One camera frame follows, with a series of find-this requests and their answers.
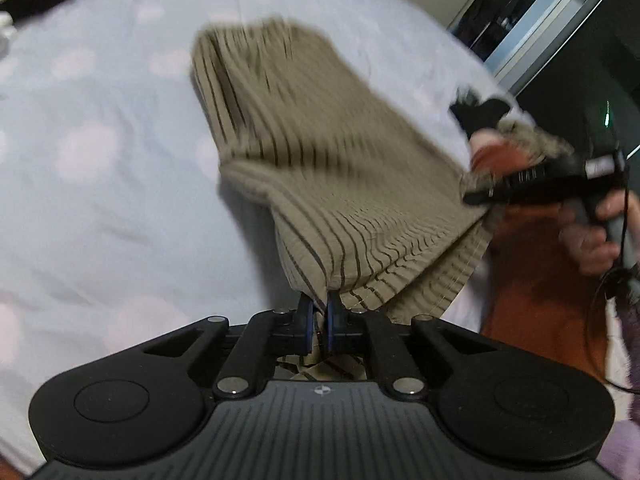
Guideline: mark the black wardrobe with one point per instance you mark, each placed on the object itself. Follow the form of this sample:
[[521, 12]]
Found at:
[[575, 75]]

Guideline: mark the black sock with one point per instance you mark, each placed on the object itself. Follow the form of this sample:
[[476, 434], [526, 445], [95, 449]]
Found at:
[[480, 112]]

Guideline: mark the polka dot bed sheet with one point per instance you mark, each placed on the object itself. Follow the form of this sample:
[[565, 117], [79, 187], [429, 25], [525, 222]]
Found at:
[[100, 160]]

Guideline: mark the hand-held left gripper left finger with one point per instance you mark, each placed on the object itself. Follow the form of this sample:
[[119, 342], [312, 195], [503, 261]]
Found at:
[[306, 325]]

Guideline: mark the person's leg in rust pants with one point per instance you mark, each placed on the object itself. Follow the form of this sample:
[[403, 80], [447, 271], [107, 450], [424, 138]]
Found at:
[[540, 280]]

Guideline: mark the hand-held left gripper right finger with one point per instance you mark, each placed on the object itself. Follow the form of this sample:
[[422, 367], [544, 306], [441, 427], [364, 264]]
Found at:
[[332, 325]]

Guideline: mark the tan striped garment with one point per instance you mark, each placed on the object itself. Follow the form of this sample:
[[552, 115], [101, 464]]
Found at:
[[340, 160]]

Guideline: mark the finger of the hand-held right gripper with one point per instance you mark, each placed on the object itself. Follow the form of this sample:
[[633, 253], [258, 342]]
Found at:
[[520, 180]]

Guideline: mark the person's right hand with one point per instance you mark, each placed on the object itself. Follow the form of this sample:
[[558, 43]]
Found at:
[[587, 245]]

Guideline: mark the lilac fuzzy cloth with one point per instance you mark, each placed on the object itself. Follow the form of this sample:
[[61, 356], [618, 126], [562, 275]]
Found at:
[[625, 385]]

